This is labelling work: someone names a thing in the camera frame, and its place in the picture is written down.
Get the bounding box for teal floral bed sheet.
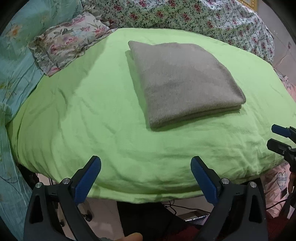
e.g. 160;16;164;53
1;1;83;240

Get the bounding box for small-flower print quilt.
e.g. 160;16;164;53
81;0;274;64

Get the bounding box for black cable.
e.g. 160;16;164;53
162;200;211;215

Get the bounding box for pink patterned cloth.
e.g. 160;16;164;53
260;161;290;208

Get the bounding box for person's left hand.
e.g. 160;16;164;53
117;233;143;241

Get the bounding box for gold framed picture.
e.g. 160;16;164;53
238;0;257;11

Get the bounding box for green bed blanket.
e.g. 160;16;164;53
6;28;295;203

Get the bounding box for large-flower ruffled pillow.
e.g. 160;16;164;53
29;11;116;77

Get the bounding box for beige knit sweater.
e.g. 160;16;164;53
128;41;246;129

